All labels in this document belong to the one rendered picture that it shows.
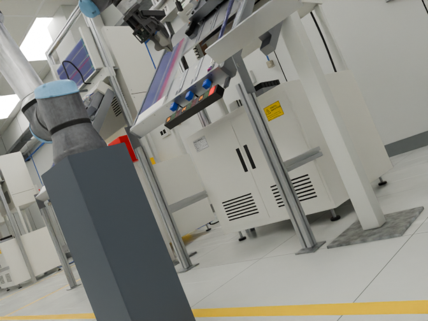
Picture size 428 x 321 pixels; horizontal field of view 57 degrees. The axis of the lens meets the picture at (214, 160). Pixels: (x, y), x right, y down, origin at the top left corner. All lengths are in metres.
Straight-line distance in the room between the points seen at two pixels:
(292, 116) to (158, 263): 0.88
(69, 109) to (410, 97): 2.57
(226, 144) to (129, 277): 1.05
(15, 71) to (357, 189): 1.13
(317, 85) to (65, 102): 0.78
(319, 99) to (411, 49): 1.89
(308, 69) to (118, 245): 0.82
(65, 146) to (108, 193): 0.17
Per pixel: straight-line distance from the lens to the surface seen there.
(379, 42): 3.28
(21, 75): 1.34
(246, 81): 1.44
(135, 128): 1.93
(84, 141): 1.12
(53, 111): 1.16
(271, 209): 1.88
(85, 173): 1.06
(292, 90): 1.72
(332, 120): 1.37
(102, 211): 1.06
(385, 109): 3.30
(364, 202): 1.39
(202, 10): 2.03
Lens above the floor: 0.36
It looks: 2 degrees up
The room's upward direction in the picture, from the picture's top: 22 degrees counter-clockwise
